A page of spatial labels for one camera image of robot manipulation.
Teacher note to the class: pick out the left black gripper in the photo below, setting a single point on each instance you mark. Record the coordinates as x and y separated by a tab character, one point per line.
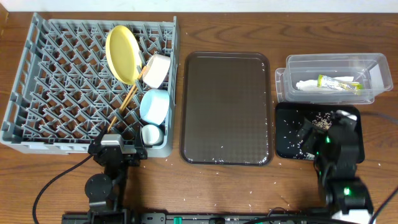
116	152

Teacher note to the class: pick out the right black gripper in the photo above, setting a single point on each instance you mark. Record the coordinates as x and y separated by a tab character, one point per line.
305	126

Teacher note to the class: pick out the small white cup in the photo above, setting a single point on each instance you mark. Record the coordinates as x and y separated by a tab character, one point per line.
152	135

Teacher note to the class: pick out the light blue bowl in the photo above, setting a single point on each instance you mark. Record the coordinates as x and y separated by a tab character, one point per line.
154	106

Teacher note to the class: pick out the white napkin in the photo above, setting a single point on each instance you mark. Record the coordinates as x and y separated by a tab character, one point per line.
311	85

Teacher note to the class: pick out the green snack wrapper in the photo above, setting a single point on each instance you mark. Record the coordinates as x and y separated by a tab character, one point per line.
334	84

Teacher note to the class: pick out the wooden chopstick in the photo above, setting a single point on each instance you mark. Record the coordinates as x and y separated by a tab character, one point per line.
131	93
115	119

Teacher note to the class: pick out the white bowl with food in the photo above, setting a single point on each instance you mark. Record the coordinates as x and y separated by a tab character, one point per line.
156	70

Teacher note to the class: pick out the yellow round plate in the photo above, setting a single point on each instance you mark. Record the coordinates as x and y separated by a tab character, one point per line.
122	54

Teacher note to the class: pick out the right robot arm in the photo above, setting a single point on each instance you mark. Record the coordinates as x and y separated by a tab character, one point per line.
346	196

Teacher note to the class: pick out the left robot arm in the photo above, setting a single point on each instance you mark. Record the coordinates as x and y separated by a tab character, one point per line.
105	191

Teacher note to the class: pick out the black waste tray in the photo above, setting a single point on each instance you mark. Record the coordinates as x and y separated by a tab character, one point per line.
287	121

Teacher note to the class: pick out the clear plastic waste bin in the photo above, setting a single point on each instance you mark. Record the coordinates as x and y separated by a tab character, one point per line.
369	69

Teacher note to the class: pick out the grey plastic dishwasher rack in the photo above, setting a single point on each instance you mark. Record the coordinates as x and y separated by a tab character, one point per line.
64	93

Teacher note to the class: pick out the rice and food scraps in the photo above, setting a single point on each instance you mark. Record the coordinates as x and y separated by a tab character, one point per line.
323	122

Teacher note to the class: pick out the dark brown serving tray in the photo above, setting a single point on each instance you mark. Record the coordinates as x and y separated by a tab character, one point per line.
227	109

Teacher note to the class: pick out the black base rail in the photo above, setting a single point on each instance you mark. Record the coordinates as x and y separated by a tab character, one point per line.
178	218

